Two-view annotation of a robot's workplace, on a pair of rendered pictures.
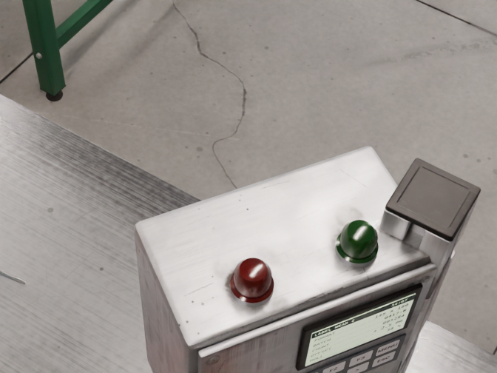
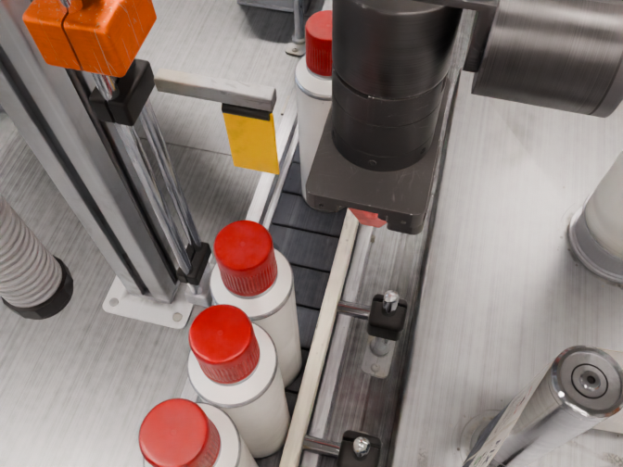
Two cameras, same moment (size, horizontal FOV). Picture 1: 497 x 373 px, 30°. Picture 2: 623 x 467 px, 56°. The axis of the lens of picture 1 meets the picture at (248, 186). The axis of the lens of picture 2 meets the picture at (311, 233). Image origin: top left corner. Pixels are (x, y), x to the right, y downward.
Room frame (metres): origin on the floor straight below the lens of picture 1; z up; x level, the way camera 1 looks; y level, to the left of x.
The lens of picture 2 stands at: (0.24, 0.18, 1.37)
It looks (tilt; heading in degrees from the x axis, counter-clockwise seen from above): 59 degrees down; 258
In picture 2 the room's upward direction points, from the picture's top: 2 degrees counter-clockwise
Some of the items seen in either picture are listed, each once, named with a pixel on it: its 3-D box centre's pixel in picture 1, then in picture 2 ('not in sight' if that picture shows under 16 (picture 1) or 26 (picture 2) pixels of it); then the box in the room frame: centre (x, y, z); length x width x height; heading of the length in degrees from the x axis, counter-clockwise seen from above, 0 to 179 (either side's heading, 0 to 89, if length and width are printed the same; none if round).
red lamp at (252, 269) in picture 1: (252, 277); not in sight; (0.28, -0.01, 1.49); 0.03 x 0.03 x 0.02
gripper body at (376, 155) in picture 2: not in sight; (384, 108); (0.15, -0.02, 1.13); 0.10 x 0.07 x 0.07; 61
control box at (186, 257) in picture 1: (279, 314); not in sight; (0.31, -0.03, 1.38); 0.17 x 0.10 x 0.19; 117
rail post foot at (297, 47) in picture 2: not in sight; (299, 38); (0.12, -0.42, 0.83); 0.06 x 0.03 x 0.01; 60
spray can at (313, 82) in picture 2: not in sight; (327, 122); (0.15, -0.14, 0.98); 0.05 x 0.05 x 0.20
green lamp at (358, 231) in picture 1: (358, 239); not in sight; (0.31, -0.07, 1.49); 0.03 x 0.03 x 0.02
